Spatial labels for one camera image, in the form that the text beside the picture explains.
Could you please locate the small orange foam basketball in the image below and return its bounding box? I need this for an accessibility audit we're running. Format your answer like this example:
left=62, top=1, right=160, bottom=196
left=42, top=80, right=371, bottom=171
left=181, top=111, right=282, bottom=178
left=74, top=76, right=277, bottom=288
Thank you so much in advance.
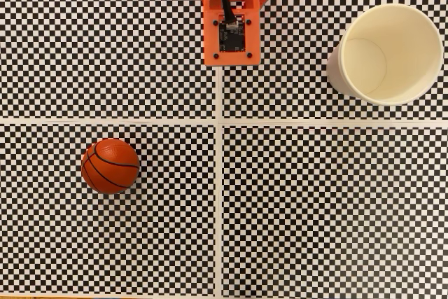
left=80, top=138, right=141, bottom=195

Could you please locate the cream paper cup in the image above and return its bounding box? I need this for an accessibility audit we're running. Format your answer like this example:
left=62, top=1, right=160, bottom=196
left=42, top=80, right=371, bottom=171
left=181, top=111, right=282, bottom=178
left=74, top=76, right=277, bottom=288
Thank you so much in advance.
left=325, top=3, right=445, bottom=106

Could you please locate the black white checkerboard paper sheet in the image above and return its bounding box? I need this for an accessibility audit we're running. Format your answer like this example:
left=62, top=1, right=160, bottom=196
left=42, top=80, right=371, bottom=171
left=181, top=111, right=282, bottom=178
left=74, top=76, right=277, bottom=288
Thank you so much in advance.
left=0, top=0, right=218, bottom=122
left=0, top=122, right=218, bottom=297
left=219, top=0, right=448, bottom=123
left=219, top=123, right=448, bottom=298

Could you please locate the orange camera mount with board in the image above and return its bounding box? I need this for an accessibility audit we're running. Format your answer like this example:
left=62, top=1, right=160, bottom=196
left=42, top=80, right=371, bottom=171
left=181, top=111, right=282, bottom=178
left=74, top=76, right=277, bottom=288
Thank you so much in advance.
left=198, top=0, right=263, bottom=67

